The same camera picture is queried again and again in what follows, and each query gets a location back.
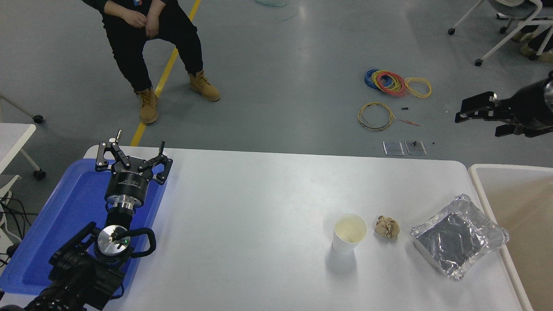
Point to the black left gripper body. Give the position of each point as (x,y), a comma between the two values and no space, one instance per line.
(128,185)

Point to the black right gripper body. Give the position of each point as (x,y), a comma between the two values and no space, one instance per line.
(529,106)

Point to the white paper cup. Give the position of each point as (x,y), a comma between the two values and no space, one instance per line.
(345,244)

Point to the person's left forearm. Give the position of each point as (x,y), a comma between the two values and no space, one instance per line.
(159,2)

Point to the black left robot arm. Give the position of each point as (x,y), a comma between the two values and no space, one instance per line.
(77,276)

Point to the person's right forearm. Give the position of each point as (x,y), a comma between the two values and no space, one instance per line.
(116,6)

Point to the person's left hand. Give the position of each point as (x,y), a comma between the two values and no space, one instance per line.
(153,21)

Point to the person's right hand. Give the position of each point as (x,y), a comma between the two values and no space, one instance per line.
(136,17)

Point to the blue plastic tray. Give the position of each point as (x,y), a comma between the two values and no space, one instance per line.
(73,211)

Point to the person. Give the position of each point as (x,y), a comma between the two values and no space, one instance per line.
(129,52)
(542,41)

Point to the clear plastic plate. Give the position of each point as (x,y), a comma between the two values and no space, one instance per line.
(393,148)
(416,149)

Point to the large pale bin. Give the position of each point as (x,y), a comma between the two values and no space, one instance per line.
(527,207)

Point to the white caster leg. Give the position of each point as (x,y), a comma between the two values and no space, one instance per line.
(38,118)

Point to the white wheeled office chair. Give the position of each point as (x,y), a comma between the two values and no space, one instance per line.
(514,11)

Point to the white side table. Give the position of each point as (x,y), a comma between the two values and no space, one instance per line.
(13,138)

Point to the silver foil tray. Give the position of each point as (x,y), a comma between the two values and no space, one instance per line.
(453,242)

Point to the crumpled tan paper ball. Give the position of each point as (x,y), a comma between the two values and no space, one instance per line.
(387,227)

